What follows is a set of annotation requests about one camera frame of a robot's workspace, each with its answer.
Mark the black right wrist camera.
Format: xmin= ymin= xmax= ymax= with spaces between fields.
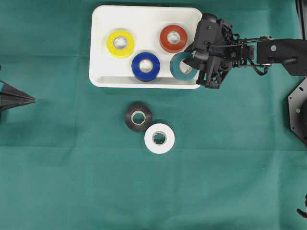
xmin=185 ymin=13 xmax=225 ymax=62

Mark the white tape roll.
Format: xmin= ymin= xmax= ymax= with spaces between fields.
xmin=144 ymin=123 xmax=175 ymax=154

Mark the teal tape roll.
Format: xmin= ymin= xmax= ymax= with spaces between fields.
xmin=170 ymin=52 xmax=198 ymax=81

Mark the black tape roll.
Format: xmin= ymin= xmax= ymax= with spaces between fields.
xmin=125 ymin=103 xmax=153 ymax=132

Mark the black cable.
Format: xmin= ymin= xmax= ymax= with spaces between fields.
xmin=208 ymin=35 xmax=274 ymax=48

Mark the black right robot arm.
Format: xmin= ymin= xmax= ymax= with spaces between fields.
xmin=183 ymin=14 xmax=307 ymax=89

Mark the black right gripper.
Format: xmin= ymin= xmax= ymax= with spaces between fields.
xmin=183 ymin=19 xmax=258 ymax=89

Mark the yellow tape roll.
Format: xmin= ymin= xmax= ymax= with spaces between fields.
xmin=106 ymin=30 xmax=135 ymax=58

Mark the blue tape roll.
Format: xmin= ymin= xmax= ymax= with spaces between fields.
xmin=131 ymin=52 xmax=160 ymax=82

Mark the red tape roll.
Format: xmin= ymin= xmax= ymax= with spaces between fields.
xmin=160 ymin=24 xmax=188 ymax=53

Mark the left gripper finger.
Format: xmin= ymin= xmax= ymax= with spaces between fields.
xmin=0 ymin=80 xmax=35 ymax=101
xmin=0 ymin=95 xmax=35 ymax=112

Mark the white plastic tray case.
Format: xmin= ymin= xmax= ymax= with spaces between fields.
xmin=89 ymin=5 xmax=202 ymax=89

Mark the black clip at edge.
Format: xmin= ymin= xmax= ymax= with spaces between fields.
xmin=296 ymin=194 xmax=307 ymax=218

